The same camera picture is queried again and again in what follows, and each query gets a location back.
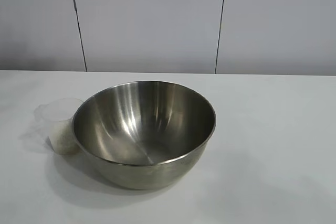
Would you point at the stainless steel mixing bowl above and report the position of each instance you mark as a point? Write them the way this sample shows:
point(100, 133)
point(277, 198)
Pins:
point(147, 174)

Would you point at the translucent plastic measuring cup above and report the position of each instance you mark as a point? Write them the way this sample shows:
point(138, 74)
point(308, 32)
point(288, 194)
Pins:
point(57, 111)

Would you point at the white rice grains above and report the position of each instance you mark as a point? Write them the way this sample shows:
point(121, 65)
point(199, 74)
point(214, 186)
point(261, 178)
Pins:
point(63, 140)

